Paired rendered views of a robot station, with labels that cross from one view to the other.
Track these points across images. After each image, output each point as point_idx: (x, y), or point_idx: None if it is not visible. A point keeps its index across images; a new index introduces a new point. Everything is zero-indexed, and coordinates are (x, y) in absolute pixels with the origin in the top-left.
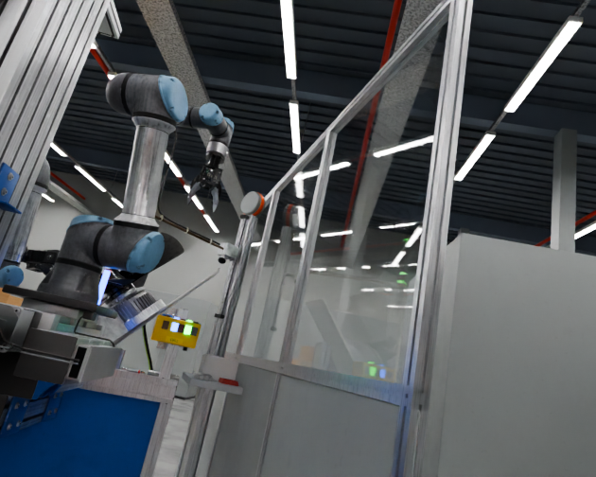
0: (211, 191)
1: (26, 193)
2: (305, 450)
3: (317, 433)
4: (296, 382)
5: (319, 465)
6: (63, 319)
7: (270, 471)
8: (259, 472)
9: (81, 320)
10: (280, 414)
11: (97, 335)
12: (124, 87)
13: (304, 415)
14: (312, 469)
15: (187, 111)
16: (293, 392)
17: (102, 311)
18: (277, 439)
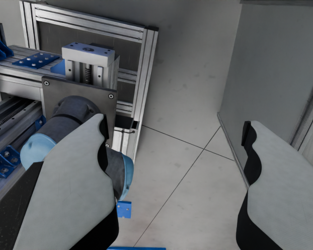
0: (238, 240)
1: (1, 197)
2: (273, 102)
3: (273, 122)
4: None
5: (264, 123)
6: None
7: (280, 31)
8: (284, 5)
9: None
10: (307, 34)
11: (109, 70)
12: None
13: (288, 98)
14: (265, 114)
15: None
16: (311, 69)
17: (113, 134)
18: (292, 38)
